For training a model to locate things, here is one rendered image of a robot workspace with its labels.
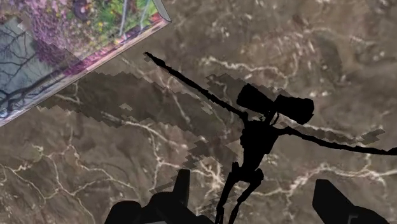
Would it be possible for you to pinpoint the black long-armed figure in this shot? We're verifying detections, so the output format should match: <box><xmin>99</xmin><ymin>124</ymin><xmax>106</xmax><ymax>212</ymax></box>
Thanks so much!
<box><xmin>143</xmin><ymin>52</ymin><xmax>397</xmax><ymax>224</ymax></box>

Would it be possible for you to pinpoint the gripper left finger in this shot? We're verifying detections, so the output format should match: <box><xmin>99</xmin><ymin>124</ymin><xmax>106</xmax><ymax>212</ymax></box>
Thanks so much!
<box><xmin>104</xmin><ymin>169</ymin><xmax>215</xmax><ymax>224</ymax></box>

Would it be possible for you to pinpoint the patterned robot stand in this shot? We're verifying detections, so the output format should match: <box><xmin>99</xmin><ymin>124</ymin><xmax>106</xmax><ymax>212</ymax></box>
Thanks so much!
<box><xmin>0</xmin><ymin>0</ymin><xmax>172</xmax><ymax>127</ymax></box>

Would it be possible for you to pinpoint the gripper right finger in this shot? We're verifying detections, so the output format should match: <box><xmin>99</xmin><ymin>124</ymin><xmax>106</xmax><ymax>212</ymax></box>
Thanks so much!
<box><xmin>312</xmin><ymin>179</ymin><xmax>390</xmax><ymax>224</ymax></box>

